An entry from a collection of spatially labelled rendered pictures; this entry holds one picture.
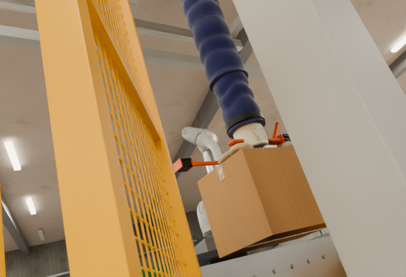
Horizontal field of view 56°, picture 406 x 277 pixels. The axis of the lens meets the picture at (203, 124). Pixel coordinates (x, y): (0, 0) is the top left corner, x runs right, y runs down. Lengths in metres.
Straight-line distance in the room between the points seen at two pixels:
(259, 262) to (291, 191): 0.56
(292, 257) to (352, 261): 0.81
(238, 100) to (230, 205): 0.60
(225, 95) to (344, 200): 1.56
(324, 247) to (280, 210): 0.25
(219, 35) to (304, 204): 1.09
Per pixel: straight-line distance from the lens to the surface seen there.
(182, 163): 2.09
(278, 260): 1.42
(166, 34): 4.18
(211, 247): 2.40
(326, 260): 1.60
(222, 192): 1.87
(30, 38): 4.02
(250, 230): 1.76
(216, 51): 2.27
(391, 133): 0.65
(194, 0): 2.52
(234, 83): 2.16
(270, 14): 0.79
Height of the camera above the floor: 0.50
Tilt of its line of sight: 24 degrees up
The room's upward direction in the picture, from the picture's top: 18 degrees counter-clockwise
